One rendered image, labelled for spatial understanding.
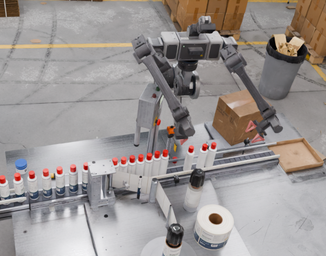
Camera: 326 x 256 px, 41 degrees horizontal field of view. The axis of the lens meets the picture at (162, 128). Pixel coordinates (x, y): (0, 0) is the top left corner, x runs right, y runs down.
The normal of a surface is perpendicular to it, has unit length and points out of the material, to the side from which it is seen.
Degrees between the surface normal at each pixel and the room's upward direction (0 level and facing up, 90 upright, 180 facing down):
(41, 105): 0
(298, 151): 0
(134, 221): 0
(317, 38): 88
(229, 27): 93
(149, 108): 90
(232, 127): 90
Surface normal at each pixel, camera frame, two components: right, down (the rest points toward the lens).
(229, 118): -0.86, 0.26
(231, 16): 0.21, 0.63
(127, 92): 0.11, -0.75
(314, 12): -0.96, 0.08
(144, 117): -0.28, 0.61
